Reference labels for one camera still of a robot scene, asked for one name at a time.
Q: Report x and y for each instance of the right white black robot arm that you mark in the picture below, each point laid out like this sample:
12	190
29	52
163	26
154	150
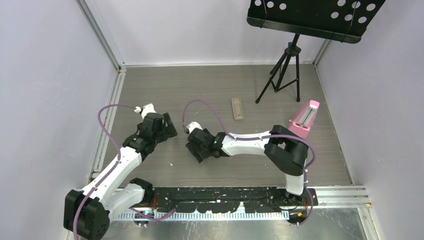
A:
287	151

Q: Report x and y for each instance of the black music stand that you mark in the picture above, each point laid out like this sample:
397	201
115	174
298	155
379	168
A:
343	21

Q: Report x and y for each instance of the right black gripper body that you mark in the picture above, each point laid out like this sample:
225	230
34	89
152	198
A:
203	150

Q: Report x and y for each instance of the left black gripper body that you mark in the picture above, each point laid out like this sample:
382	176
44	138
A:
161	136

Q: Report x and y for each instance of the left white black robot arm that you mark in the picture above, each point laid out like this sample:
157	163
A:
89	211

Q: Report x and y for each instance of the white remote with buttons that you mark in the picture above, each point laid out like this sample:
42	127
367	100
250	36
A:
237	108

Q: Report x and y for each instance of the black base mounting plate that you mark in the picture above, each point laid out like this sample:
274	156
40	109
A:
219	200

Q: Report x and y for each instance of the pink box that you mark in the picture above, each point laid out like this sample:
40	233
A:
302	122

